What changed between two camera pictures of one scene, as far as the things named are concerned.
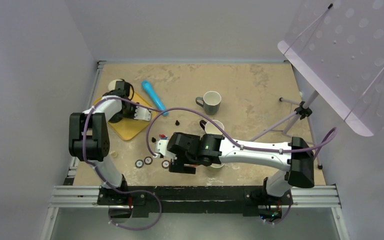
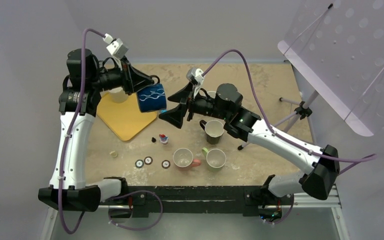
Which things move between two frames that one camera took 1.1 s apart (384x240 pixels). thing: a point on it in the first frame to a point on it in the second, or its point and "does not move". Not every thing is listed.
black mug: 210,128 does not move
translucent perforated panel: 351,53 does not move
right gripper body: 178,165 to 201,105
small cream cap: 113,154 does not move
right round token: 165,164 does not move
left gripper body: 127,112 to 113,78
